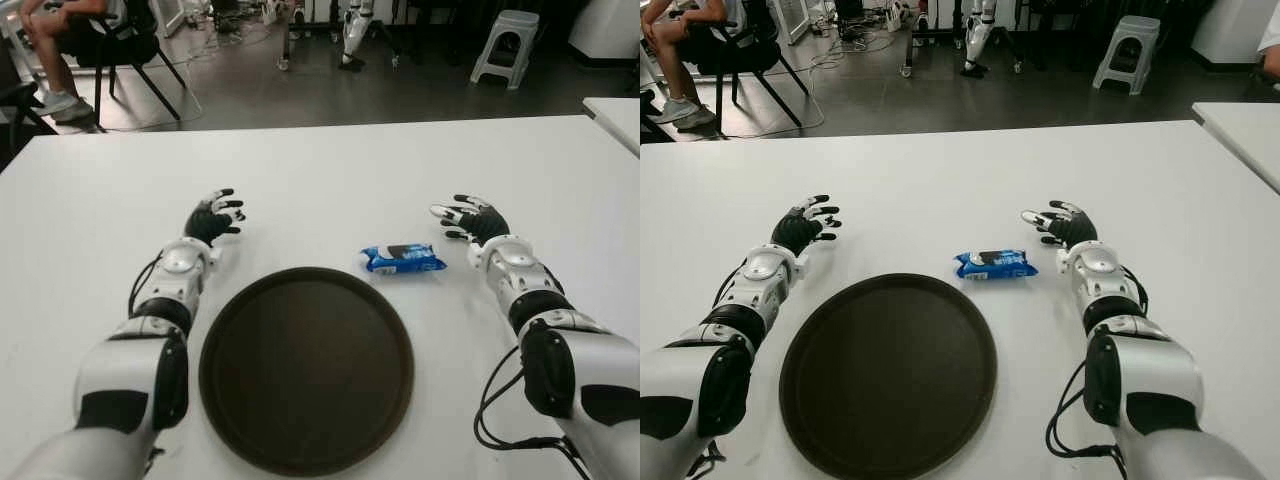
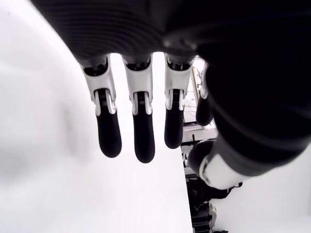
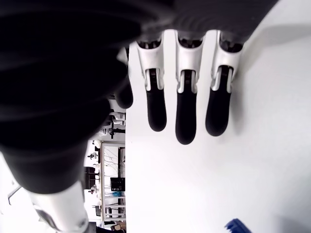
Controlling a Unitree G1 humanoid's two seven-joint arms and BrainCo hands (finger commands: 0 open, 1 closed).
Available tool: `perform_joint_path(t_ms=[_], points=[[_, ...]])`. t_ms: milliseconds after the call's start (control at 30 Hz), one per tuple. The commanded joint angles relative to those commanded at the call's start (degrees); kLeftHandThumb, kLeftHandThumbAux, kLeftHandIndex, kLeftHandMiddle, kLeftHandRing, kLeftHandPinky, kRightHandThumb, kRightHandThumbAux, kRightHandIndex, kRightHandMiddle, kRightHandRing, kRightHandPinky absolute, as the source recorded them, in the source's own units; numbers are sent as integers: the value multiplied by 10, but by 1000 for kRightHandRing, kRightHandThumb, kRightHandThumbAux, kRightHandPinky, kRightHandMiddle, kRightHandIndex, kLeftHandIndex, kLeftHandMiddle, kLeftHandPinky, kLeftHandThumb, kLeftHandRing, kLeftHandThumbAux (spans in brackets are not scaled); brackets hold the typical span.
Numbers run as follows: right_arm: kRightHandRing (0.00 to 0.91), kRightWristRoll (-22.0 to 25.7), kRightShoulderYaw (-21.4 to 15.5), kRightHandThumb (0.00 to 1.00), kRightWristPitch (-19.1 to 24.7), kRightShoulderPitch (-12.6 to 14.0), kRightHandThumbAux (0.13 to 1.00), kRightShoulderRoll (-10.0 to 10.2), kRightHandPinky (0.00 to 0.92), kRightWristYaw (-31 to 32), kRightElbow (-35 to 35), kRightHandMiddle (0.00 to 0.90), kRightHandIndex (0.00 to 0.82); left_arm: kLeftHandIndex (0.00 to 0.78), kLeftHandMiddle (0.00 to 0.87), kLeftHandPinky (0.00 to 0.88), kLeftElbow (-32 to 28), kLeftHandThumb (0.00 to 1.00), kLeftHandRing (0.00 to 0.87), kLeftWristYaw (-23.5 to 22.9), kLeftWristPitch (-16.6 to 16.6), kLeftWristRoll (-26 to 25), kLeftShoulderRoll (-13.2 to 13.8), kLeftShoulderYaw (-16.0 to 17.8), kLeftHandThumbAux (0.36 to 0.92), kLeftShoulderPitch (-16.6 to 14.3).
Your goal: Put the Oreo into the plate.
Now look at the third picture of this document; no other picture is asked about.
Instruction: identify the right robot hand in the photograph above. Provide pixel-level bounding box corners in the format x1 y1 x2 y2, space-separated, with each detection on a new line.
0 0 280 233

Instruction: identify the blue Oreo packet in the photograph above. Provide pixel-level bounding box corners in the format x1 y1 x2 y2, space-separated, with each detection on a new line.
224 217 252 233

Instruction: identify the white metal rack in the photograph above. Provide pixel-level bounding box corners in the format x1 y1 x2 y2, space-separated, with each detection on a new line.
100 141 126 220

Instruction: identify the black box with display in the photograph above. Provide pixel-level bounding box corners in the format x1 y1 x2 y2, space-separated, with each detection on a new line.
110 177 126 192

